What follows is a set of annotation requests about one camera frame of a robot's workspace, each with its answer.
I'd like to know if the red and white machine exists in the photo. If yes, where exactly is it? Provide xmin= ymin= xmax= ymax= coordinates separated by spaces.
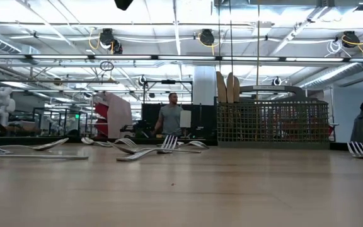
xmin=92 ymin=91 xmax=134 ymax=139

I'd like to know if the white rectangular panel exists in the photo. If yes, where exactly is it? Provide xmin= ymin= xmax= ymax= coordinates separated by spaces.
xmin=180 ymin=109 xmax=192 ymax=129

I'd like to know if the black partition panel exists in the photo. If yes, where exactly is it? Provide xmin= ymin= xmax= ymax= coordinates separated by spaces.
xmin=141 ymin=103 xmax=217 ymax=139

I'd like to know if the white robot figure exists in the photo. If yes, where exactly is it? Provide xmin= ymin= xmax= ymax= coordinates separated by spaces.
xmin=0 ymin=86 xmax=17 ymax=127

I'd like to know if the grey plastic cutlery basket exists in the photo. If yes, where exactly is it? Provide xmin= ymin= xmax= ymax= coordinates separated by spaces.
xmin=216 ymin=84 xmax=331 ymax=150

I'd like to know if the black frame enclosure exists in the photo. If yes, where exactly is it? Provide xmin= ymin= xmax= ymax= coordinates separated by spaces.
xmin=32 ymin=106 xmax=89 ymax=137

